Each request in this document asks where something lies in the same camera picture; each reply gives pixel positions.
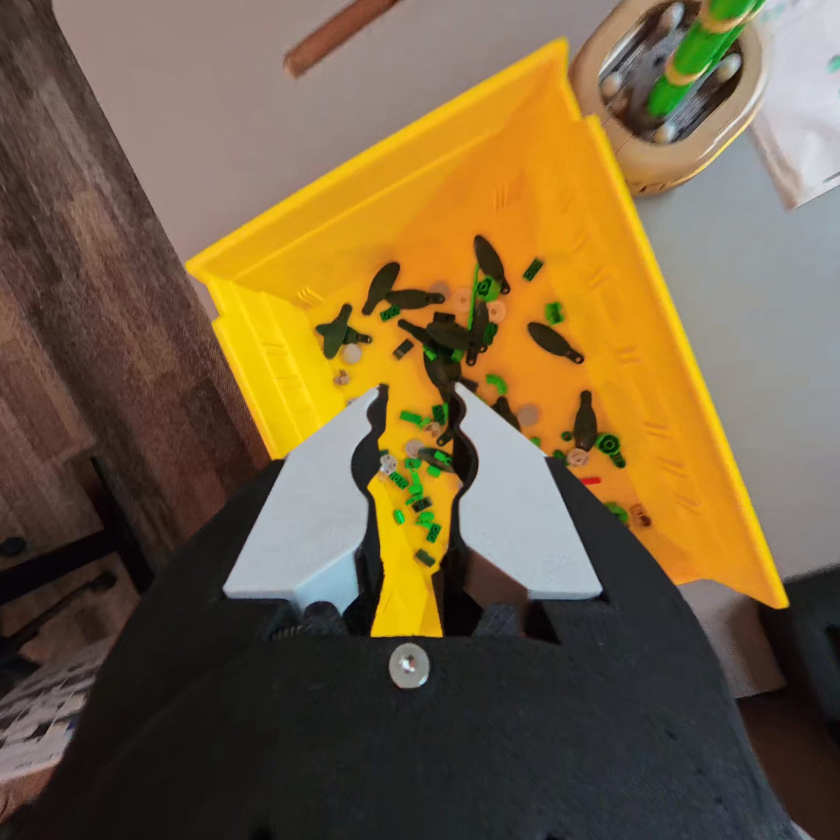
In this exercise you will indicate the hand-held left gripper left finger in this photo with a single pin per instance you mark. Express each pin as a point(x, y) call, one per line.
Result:
point(308, 525)

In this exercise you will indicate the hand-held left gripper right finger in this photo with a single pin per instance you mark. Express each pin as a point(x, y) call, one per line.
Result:
point(518, 518)

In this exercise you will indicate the pile of small brick pieces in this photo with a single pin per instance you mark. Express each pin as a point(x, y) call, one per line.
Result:
point(453, 334)

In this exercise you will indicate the yellow plastic bin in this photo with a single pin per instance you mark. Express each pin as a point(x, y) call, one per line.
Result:
point(525, 197)

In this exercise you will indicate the grey desk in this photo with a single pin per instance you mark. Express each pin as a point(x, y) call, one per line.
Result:
point(197, 131)

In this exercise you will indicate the black object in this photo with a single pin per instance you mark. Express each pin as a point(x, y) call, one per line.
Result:
point(807, 630)

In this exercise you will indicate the printed paper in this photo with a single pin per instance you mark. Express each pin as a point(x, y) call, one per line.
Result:
point(39, 709)

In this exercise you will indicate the white paper sheet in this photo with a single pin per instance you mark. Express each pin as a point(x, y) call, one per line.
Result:
point(800, 144)

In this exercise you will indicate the bamboo brick model in pot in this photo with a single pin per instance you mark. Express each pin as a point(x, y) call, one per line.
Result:
point(682, 65)

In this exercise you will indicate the brown wooden stick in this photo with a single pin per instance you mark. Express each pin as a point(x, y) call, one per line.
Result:
point(334, 36)

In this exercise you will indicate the black furniture frame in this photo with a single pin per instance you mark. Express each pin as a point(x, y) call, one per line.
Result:
point(65, 558)

